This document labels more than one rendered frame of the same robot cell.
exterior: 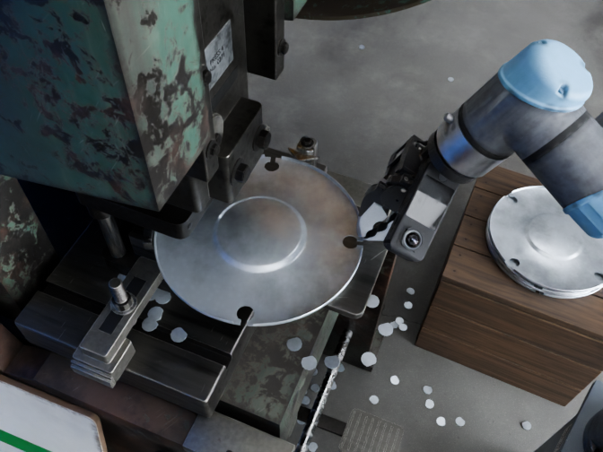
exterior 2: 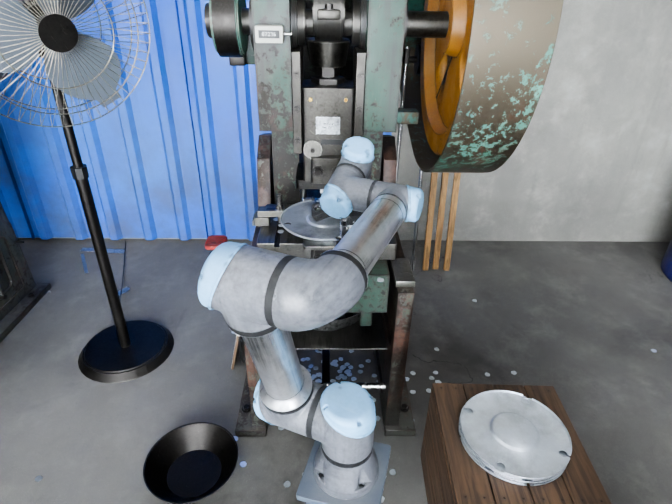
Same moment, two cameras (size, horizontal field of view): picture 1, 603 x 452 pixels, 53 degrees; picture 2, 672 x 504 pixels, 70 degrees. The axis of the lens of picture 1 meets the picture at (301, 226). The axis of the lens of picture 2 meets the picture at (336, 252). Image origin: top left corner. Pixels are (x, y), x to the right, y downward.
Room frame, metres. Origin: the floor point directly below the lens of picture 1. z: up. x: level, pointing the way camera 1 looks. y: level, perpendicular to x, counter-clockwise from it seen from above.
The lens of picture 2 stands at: (0.02, -1.21, 1.46)
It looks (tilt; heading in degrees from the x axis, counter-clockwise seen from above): 30 degrees down; 68
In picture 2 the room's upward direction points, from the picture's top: 1 degrees clockwise
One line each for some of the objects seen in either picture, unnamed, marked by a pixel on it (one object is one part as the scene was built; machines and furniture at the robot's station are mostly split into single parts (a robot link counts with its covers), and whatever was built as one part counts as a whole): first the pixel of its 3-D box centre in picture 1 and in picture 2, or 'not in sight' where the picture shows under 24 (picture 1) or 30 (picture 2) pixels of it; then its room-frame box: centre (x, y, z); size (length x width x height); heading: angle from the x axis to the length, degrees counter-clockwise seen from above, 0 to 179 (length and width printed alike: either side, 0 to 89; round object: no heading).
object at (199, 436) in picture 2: not in sight; (193, 466); (-0.04, -0.11, 0.04); 0.30 x 0.30 x 0.07
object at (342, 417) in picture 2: not in sight; (345, 419); (0.31, -0.56, 0.62); 0.13 x 0.12 x 0.14; 136
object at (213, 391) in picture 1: (188, 247); (326, 230); (0.53, 0.18, 0.68); 0.45 x 0.30 x 0.06; 160
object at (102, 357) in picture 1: (119, 308); (277, 208); (0.38, 0.23, 0.76); 0.17 x 0.06 x 0.10; 160
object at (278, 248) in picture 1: (259, 231); (326, 218); (0.49, 0.06, 0.78); 0.29 x 0.29 x 0.01
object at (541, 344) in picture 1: (524, 282); (499, 477); (0.81, -0.57, 0.18); 0.40 x 0.38 x 0.35; 68
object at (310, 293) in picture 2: not in sight; (363, 245); (0.35, -0.52, 1.02); 0.49 x 0.11 x 0.12; 46
